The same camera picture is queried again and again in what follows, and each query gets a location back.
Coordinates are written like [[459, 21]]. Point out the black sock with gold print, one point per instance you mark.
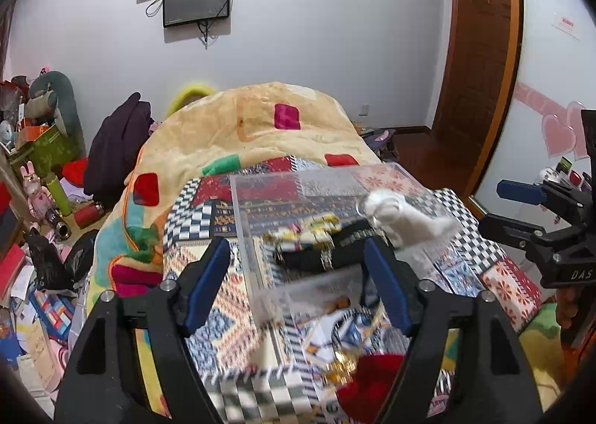
[[347, 242]]

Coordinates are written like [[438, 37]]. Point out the green cardboard box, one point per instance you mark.
[[42, 144]]

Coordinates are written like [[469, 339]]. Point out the pink rabbit figure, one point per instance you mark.
[[36, 193]]

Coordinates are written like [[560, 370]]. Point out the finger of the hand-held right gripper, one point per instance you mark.
[[521, 192], [512, 230]]

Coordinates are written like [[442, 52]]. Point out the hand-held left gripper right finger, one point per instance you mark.
[[387, 286]]

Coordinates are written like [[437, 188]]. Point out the red book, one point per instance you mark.
[[11, 268]]

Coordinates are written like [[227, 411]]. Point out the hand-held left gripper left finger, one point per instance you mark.
[[208, 286]]

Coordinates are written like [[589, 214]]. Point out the gold tassel ornament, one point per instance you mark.
[[343, 366]]

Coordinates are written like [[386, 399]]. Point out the green bottle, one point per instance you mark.
[[59, 193]]

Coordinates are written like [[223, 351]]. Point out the yellow plush blanket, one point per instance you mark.
[[260, 116]]

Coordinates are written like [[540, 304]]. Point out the patchwork printed cloth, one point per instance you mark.
[[233, 312]]

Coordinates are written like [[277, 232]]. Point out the yellow-green plush cushion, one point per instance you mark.
[[188, 95]]

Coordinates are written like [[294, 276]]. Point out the white wall outlet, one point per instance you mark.
[[365, 109]]

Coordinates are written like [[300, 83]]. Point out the pink heart wall stickers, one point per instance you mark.
[[558, 130]]

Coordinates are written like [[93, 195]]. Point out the purple bag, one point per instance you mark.
[[379, 140]]

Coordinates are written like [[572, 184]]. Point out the red cloth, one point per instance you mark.
[[74, 171]]

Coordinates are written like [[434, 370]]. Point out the red flask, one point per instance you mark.
[[88, 214]]

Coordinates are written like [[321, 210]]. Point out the small black monitor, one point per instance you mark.
[[196, 0]]

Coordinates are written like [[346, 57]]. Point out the wooden door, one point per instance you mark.
[[475, 42]]

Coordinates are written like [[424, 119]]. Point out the red knitted soft item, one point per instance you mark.
[[372, 386]]

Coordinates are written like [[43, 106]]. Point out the clear acrylic box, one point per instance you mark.
[[279, 200]]

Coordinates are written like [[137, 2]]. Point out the white sock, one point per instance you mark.
[[400, 219]]

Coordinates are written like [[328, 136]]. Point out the grey dinosaur plush toy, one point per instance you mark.
[[58, 100]]

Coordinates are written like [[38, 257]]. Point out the yellow patterned sock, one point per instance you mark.
[[302, 235]]

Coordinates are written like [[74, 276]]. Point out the black plastic bag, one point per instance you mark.
[[51, 261]]

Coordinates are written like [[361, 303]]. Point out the black metal flask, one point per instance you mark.
[[57, 223]]

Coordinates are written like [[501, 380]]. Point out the white wall sign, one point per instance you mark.
[[566, 26]]

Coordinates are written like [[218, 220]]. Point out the dark purple jacket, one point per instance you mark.
[[116, 149]]

